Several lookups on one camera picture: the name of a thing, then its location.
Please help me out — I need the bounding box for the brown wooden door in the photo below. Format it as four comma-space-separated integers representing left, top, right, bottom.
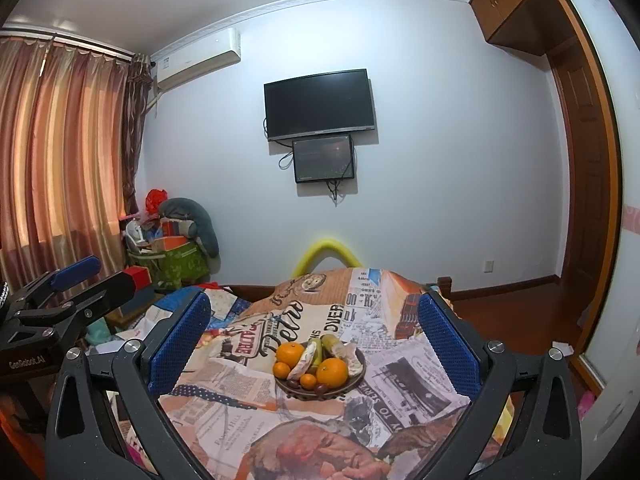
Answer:
545, 35, 622, 311

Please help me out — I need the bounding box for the large orange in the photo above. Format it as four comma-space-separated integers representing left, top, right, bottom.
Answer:
316, 357, 349, 388
276, 341, 305, 367

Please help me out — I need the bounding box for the orange striped curtain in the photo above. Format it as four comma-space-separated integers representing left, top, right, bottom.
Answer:
0, 35, 132, 286

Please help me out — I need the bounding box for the small black monitor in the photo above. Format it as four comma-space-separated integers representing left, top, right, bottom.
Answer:
292, 133, 356, 184

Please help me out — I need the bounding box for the pink floor object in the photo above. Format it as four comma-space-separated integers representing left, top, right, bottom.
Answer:
577, 390, 597, 422

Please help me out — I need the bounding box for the white air conditioner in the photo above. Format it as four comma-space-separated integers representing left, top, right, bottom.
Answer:
155, 27, 242, 92

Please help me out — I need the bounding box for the dark brown plate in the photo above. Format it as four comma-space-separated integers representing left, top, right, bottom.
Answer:
274, 342, 367, 401

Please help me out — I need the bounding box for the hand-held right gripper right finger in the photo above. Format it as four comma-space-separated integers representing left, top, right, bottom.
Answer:
417, 287, 583, 480

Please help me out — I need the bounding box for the red plastic bag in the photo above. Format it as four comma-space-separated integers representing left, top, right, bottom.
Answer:
145, 188, 169, 216

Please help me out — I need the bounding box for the grey plush cushion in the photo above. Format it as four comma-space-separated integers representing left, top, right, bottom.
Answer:
159, 197, 221, 259

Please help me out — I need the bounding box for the brown patterned curtain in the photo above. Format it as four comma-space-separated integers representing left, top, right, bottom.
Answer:
122, 52, 153, 216

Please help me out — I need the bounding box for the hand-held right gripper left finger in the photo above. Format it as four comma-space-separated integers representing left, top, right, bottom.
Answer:
45, 287, 216, 480

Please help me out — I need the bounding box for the yellow foam tube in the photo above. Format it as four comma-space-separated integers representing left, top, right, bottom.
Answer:
292, 238, 362, 278

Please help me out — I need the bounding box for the red box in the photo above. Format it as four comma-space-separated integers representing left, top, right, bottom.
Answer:
122, 266, 151, 288

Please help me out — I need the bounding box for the orange box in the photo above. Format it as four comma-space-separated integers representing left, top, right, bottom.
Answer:
152, 235, 193, 252

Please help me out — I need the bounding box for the newspaper print tablecloth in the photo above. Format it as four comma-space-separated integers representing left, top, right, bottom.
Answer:
160, 266, 473, 480

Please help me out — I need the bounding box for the wooden overhead cabinet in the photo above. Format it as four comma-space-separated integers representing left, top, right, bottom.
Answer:
470, 0, 571, 58

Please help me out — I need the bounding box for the white wardrobe door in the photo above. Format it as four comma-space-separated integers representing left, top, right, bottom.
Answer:
559, 0, 640, 461

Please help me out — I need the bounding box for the black wall television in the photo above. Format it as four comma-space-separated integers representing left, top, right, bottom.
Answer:
263, 68, 377, 142

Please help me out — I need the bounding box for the white curtain rail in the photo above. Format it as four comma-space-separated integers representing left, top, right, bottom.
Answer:
0, 30, 138, 59

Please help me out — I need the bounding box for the peeled pink pomelo segment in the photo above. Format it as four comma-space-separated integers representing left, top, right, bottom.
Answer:
287, 344, 316, 380

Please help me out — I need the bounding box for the pomelo wedge with yellow rind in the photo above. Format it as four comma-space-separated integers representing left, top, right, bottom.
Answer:
340, 345, 366, 378

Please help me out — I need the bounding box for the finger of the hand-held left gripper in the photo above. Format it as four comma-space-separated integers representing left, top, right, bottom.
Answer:
12, 255, 102, 311
10, 270, 137, 342

